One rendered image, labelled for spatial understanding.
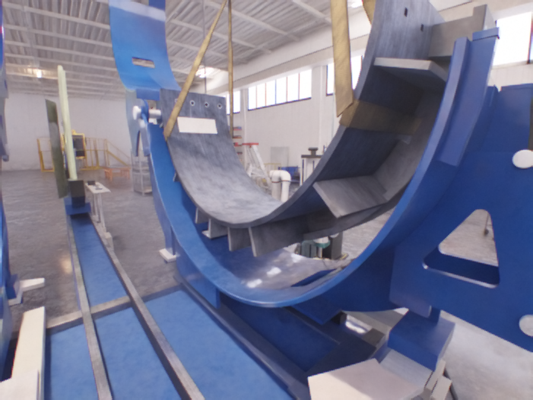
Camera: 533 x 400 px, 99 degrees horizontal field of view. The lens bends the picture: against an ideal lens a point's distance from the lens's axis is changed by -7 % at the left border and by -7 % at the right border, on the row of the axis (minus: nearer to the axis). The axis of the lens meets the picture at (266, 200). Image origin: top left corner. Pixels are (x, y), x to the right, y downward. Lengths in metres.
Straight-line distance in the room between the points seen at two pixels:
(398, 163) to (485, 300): 0.66
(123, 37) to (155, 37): 0.46
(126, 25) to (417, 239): 4.26
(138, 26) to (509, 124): 4.28
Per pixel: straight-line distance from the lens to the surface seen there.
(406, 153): 1.32
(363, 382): 1.35
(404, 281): 1.34
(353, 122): 0.91
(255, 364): 1.78
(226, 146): 2.62
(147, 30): 4.54
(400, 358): 1.52
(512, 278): 1.23
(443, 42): 1.28
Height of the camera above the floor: 1.84
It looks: 11 degrees down
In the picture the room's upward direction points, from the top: straight up
